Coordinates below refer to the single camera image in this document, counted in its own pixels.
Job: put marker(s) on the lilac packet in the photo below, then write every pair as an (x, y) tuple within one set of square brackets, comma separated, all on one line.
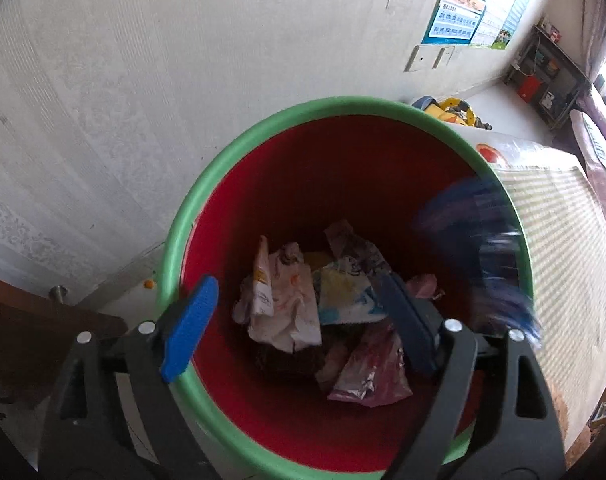
[(423, 285)]

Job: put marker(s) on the red container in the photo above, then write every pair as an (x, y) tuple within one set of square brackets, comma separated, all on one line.
[(529, 89)]

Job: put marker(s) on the dark metal shelf rack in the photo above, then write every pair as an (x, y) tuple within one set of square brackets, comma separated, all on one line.
[(563, 60)]

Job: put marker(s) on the red bin with green rim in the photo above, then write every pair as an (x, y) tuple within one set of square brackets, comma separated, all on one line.
[(333, 170)]

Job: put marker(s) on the dark wooden door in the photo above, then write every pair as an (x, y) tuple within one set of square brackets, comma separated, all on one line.
[(33, 340)]

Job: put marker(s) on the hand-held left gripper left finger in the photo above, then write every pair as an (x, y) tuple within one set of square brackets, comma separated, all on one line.
[(190, 330)]

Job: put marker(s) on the small white container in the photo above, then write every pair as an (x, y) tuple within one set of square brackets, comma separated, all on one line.
[(548, 100)]

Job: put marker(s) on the torn white pink wrapper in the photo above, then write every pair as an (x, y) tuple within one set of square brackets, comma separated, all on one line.
[(355, 250)]

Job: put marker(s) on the blue toy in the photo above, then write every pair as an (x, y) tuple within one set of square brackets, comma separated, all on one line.
[(424, 102)]

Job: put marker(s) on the blue bordered letter wall poster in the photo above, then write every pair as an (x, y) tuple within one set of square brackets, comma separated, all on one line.
[(458, 5)]

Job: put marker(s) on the metal door stopper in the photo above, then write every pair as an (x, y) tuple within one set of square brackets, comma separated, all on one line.
[(59, 294)]

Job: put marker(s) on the dark brown packet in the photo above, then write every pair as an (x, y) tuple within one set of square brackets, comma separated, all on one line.
[(288, 360)]

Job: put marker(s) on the large pink snack bag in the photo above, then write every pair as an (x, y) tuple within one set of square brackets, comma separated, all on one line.
[(373, 375)]

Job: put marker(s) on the yellow toy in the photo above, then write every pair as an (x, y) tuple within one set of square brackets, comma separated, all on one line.
[(458, 112)]

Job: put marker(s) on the white chart wall poster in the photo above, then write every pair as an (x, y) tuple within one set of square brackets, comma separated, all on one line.
[(488, 27)]

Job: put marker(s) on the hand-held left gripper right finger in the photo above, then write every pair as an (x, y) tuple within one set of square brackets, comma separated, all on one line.
[(408, 320)]

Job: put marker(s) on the white printed table cover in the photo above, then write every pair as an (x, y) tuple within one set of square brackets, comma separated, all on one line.
[(523, 147)]

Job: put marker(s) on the yellow printed carton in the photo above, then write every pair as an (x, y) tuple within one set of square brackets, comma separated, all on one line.
[(343, 295)]

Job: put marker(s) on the white orange wrapper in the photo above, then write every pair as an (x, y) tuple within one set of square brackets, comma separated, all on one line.
[(278, 310)]

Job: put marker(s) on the dark blue wrapper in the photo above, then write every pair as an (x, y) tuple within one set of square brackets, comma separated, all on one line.
[(503, 280)]

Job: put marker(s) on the green chart wall poster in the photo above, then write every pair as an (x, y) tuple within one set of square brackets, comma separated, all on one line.
[(505, 37)]

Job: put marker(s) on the striped yellow tablecloth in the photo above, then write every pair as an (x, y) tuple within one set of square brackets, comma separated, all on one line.
[(563, 260)]

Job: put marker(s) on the single white wall socket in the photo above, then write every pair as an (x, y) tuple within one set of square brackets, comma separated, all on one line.
[(419, 58)]

